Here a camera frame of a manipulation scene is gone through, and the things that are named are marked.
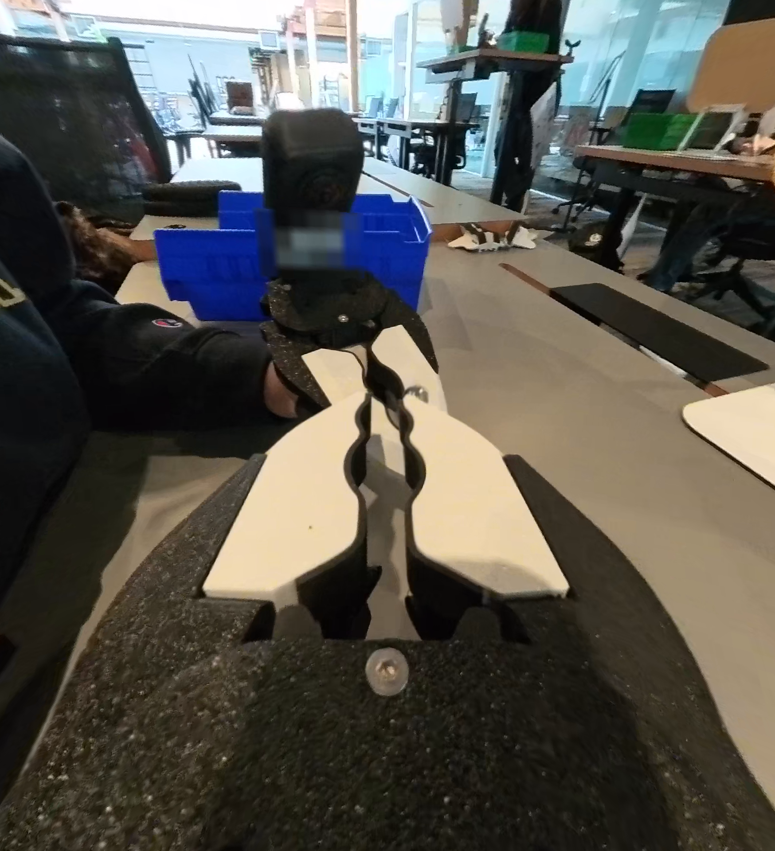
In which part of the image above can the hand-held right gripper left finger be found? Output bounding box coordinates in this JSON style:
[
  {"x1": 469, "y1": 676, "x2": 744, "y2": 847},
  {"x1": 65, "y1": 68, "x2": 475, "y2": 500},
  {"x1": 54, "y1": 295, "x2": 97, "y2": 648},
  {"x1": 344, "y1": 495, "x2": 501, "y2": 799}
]
[{"x1": 203, "y1": 392, "x2": 383, "y2": 636}]

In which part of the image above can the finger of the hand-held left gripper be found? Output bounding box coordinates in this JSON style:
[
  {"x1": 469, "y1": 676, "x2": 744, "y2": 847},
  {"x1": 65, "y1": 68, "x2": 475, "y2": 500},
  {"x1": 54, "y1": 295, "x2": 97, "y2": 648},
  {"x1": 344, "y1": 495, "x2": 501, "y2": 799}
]
[
  {"x1": 301, "y1": 349, "x2": 370, "y2": 418},
  {"x1": 371, "y1": 326, "x2": 450, "y2": 416}
]

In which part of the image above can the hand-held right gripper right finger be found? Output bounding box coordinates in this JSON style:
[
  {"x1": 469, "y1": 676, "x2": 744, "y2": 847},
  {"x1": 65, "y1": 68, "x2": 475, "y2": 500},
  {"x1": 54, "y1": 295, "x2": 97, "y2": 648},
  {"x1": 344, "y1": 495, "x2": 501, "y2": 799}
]
[{"x1": 401, "y1": 406, "x2": 571, "y2": 636}]

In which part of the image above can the person's left forearm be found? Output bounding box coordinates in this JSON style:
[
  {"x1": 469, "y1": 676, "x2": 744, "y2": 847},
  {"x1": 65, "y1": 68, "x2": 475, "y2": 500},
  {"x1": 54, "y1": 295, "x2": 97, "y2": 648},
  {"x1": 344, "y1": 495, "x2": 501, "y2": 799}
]
[{"x1": 62, "y1": 279, "x2": 275, "y2": 433}]

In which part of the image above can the person's left hand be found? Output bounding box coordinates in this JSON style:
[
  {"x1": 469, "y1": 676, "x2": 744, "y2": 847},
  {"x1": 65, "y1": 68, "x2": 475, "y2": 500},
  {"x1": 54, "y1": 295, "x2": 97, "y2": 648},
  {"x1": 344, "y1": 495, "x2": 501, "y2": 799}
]
[{"x1": 264, "y1": 362, "x2": 304, "y2": 420}]

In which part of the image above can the blue plastic storage bin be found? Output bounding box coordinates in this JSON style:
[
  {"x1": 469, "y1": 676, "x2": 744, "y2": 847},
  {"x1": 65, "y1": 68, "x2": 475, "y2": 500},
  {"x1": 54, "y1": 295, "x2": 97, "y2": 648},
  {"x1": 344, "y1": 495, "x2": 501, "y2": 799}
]
[{"x1": 153, "y1": 191, "x2": 434, "y2": 322}]

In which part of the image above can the white black crumpled fabric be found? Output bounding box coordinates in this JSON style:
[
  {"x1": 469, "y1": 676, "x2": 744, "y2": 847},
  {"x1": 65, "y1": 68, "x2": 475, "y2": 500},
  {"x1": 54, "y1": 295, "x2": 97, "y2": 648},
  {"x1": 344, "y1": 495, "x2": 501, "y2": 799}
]
[{"x1": 447, "y1": 223, "x2": 539, "y2": 253}]

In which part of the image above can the black padded armrest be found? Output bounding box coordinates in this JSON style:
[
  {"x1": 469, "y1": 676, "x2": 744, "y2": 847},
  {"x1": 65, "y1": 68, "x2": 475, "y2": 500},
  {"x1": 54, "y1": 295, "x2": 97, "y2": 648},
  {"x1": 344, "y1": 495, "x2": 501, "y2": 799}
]
[{"x1": 143, "y1": 180, "x2": 243, "y2": 218}]

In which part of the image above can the group of background office desks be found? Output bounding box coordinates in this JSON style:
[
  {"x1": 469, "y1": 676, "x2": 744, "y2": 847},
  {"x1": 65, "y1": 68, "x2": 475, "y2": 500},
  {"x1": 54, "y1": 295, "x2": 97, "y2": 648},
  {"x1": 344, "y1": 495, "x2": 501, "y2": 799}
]
[{"x1": 184, "y1": 66, "x2": 488, "y2": 183}]

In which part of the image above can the dark brown fuzzy cloth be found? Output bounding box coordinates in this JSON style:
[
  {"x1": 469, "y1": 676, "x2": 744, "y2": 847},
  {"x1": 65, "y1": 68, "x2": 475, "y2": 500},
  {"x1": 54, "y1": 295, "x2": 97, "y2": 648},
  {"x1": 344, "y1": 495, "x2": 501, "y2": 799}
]
[{"x1": 55, "y1": 199, "x2": 144, "y2": 288}]

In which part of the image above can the black rectangular desk mat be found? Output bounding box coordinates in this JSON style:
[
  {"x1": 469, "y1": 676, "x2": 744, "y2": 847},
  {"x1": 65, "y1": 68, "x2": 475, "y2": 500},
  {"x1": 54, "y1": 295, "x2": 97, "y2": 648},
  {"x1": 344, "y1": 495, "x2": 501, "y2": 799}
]
[{"x1": 550, "y1": 284, "x2": 769, "y2": 380}]

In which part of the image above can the black standing desk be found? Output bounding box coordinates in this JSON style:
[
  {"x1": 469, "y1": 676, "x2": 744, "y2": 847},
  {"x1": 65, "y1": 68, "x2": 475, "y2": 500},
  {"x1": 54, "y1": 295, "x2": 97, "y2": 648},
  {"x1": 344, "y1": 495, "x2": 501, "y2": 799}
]
[{"x1": 417, "y1": 48, "x2": 575, "y2": 208}]

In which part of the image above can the black mesh office chair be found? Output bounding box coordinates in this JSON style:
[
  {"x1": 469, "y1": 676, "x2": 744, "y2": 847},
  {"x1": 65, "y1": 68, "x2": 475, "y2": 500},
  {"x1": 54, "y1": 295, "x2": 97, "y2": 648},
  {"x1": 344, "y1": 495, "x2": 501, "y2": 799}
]
[{"x1": 0, "y1": 30, "x2": 174, "y2": 223}]

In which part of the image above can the small green plastic bin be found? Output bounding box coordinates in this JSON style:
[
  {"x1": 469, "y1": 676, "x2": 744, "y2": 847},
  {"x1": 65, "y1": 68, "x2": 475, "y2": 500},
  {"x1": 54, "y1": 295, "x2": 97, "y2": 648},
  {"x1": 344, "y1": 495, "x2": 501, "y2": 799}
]
[{"x1": 497, "y1": 30, "x2": 552, "y2": 55}]

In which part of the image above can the large green plastic bin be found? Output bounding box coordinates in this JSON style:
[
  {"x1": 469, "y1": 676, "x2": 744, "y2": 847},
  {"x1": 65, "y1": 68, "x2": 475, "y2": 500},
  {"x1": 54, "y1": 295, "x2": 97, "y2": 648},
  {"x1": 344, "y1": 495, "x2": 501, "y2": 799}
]
[{"x1": 623, "y1": 112, "x2": 702, "y2": 151}]

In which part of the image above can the tan divider panel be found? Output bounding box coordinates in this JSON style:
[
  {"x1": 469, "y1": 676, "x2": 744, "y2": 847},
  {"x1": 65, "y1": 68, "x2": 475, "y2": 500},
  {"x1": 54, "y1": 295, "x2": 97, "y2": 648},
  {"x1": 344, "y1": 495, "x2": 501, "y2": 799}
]
[{"x1": 687, "y1": 23, "x2": 775, "y2": 115}]

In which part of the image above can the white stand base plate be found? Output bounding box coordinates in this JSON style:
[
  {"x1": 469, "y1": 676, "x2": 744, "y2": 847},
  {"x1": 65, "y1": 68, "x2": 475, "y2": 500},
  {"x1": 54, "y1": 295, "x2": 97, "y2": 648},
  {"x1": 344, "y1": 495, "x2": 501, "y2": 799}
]
[{"x1": 683, "y1": 384, "x2": 775, "y2": 515}]

